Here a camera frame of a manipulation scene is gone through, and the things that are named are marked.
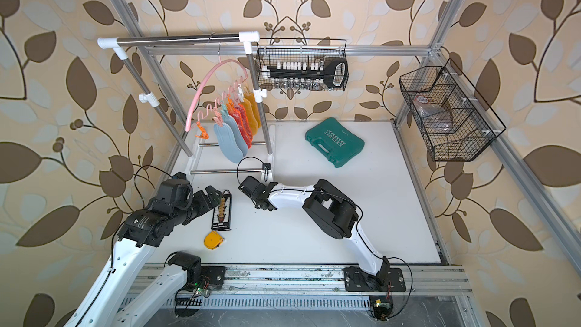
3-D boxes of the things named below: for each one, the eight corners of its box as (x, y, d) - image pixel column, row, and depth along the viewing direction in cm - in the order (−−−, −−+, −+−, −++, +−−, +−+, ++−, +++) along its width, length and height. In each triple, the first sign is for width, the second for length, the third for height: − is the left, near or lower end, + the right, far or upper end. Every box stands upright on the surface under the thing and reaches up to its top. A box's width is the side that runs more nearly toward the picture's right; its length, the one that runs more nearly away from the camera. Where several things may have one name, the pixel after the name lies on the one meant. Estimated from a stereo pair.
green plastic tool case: (339, 170, 102) (340, 165, 99) (303, 137, 115) (303, 132, 112) (367, 149, 110) (369, 144, 107) (331, 120, 123) (331, 115, 120)
